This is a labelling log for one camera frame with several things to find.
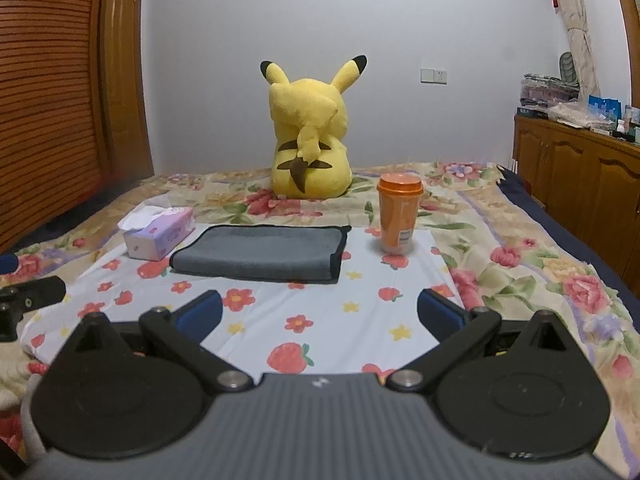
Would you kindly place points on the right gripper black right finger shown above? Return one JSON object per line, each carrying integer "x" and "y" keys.
{"x": 462, "y": 335}

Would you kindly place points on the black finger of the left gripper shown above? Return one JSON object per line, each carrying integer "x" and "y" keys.
{"x": 9, "y": 263}
{"x": 18, "y": 299}

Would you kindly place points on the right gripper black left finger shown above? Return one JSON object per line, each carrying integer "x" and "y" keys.
{"x": 177, "y": 337}

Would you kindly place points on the purple and grey towel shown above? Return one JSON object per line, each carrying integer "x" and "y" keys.
{"x": 302, "y": 254}

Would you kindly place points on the floral bed blanket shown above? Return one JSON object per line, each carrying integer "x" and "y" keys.
{"x": 479, "y": 216}

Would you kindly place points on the white strawberry print sheet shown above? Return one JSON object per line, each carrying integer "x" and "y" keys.
{"x": 366, "y": 322}

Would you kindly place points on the purple tissue box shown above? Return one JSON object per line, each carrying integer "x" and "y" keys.
{"x": 154, "y": 228}

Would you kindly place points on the orange lidded cup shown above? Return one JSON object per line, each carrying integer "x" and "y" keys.
{"x": 399, "y": 196}

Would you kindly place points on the wooden slatted wardrobe door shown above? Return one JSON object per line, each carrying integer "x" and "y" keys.
{"x": 72, "y": 107}

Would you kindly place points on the wooden sideboard cabinet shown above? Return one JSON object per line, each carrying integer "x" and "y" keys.
{"x": 589, "y": 183}

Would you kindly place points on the yellow Pikachu plush toy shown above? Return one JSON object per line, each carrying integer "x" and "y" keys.
{"x": 310, "y": 121}

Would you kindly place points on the stack of folded clothes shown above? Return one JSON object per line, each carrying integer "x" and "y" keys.
{"x": 546, "y": 91}

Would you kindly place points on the blue picture box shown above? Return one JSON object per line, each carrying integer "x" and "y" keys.
{"x": 611, "y": 109}

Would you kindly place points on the green handheld fan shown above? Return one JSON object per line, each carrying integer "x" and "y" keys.
{"x": 567, "y": 69}

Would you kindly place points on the cream tied curtain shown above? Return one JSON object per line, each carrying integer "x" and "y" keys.
{"x": 574, "y": 16}

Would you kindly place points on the white wall switch plate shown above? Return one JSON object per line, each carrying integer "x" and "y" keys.
{"x": 432, "y": 76}

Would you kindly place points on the wooden window frame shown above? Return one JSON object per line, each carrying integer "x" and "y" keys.
{"x": 631, "y": 21}

